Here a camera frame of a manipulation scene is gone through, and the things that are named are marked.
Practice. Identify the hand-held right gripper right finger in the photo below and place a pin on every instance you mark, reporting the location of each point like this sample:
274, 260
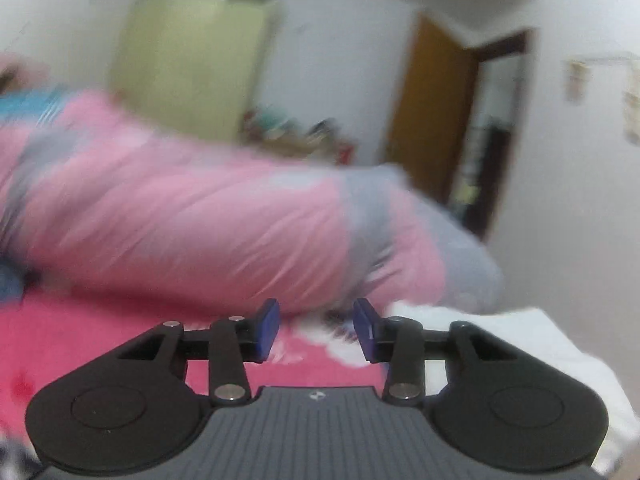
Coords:
365, 330

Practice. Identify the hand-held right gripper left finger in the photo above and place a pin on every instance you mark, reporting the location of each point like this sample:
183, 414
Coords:
267, 330

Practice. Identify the stack of folded clothes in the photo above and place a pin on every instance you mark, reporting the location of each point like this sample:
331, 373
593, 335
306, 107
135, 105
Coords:
550, 350

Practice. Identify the pink grey duvet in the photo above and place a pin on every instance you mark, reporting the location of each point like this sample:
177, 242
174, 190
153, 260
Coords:
200, 220

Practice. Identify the pink floral blanket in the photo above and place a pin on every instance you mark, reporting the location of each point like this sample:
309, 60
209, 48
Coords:
100, 340

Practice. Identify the colourful clutter pile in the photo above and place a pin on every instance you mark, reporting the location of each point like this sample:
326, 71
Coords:
300, 135

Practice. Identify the wooden door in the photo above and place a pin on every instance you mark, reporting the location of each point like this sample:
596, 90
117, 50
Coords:
430, 110

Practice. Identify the yellow-green wardrobe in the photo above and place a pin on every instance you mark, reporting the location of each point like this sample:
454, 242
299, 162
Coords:
190, 60

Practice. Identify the small hanging yellow cloth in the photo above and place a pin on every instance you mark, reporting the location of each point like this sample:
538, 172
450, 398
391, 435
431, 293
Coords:
577, 82

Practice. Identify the long hanging yellow cloth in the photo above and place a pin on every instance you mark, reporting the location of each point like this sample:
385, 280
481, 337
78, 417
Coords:
632, 110

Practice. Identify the dark wooden door frame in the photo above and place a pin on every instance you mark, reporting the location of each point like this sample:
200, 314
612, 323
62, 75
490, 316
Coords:
520, 110

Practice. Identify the wall hook rail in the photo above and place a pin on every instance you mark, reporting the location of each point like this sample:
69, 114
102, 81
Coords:
605, 60

